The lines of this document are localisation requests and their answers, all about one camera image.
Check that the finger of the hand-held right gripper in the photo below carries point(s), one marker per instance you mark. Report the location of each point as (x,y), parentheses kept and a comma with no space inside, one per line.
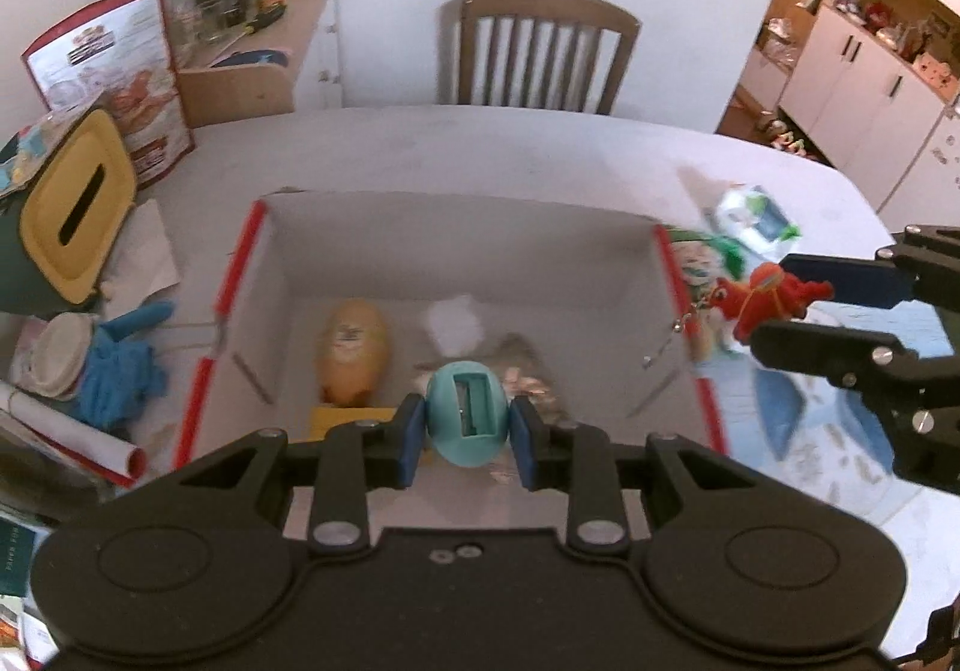
(840,280)
(817,345)

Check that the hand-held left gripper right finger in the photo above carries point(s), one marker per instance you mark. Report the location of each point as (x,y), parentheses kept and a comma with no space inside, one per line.
(525,442)

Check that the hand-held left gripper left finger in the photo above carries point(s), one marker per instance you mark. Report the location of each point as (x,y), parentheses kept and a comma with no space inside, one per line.
(411,438)

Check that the white green wet wipes packet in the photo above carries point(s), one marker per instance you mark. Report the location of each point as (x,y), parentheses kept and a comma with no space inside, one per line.
(754,217)

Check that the clear plastic wrapper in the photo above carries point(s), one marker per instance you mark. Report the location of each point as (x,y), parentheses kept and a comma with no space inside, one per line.
(454,322)

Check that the embroidered sachet green tassel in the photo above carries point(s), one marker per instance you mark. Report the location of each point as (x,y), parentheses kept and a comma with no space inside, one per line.
(694,259)

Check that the red cardboard box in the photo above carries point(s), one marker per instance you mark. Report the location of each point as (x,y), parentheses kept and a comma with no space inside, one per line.
(450,251)

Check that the pair of small shoes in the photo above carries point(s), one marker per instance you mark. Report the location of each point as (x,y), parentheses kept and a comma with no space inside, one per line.
(784,137)

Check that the white lower cupboard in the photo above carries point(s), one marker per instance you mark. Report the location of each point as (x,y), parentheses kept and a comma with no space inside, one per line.
(862,109)

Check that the blue rubber glove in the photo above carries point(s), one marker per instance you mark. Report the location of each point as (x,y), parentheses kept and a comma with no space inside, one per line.
(120,371)

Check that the white paper napkin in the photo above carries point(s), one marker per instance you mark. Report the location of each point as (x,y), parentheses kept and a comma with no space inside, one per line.
(146,251)

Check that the rolled white paper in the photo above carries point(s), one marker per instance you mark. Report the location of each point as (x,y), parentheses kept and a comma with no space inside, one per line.
(67,431)

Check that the white paper cup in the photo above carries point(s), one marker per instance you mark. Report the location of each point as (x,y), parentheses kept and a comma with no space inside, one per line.
(52,356)

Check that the brown wooden chair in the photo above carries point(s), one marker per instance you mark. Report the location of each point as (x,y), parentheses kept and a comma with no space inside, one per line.
(540,11)

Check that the green tissue box yellow lid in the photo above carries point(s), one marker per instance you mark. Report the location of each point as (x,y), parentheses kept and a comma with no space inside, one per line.
(75,214)

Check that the dark green book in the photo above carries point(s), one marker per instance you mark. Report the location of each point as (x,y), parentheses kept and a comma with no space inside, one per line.
(19,566)

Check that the white side cabinet wooden top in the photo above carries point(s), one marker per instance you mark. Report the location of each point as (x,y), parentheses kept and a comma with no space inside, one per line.
(307,34)

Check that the red snack bag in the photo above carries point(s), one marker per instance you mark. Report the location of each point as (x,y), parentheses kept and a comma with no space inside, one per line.
(112,79)

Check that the dark glass jar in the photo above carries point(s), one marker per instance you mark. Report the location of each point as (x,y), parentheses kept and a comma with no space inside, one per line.
(221,8)

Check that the colourful plastic packet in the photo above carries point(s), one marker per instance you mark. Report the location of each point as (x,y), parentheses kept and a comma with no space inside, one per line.
(30,150)

